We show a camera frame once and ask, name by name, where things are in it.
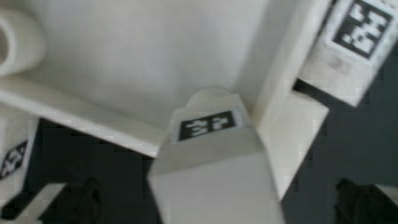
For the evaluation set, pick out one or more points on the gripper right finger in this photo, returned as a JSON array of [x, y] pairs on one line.
[[366, 204]]

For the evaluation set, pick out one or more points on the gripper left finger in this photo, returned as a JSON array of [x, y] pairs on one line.
[[59, 203]]

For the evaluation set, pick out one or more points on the white leg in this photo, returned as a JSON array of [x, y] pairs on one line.
[[18, 127], [352, 47], [210, 176]]

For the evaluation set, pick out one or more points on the white square tabletop part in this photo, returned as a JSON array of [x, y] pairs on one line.
[[139, 51]]

